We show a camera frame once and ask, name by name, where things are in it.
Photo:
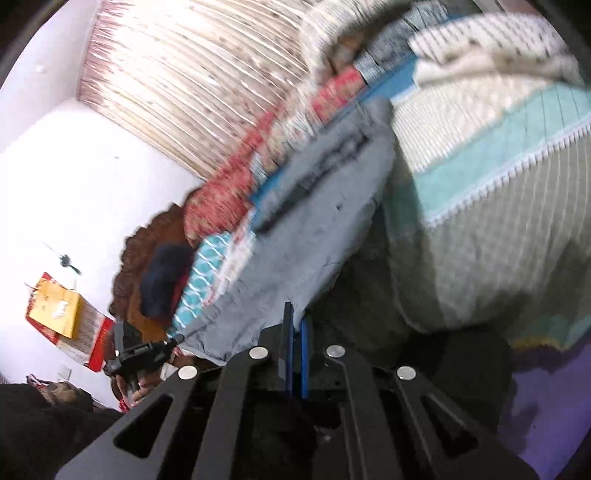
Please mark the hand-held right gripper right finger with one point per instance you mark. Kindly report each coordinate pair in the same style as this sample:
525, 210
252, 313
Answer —
304, 364

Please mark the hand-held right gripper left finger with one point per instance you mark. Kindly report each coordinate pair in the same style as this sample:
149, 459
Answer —
288, 355

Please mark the grey printed shirt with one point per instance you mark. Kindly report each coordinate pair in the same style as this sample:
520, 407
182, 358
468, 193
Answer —
295, 240

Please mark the person's left hand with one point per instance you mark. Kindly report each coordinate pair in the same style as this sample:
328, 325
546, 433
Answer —
150, 378

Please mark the dark blue cloth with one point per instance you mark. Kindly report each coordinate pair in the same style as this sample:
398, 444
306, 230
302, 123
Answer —
164, 277

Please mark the brown wooden headboard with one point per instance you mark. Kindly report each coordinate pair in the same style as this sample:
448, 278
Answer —
134, 258

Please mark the red and blue patchwork quilt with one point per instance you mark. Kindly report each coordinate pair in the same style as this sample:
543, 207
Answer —
231, 194

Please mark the purple blanket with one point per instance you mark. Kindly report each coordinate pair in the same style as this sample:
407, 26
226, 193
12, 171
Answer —
549, 406

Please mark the teal and cream bedspread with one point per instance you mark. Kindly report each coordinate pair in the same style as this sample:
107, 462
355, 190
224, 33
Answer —
498, 194

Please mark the beige striped curtain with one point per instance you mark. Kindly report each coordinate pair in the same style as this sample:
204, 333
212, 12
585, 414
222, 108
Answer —
184, 78

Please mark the cream knitted blanket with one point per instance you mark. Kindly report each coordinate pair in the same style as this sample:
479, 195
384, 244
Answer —
461, 41

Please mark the yellow and red wall calendar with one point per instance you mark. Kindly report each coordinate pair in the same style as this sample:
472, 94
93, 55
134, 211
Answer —
60, 314

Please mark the small dark wall fixture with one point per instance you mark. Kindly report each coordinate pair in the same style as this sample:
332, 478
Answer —
64, 261

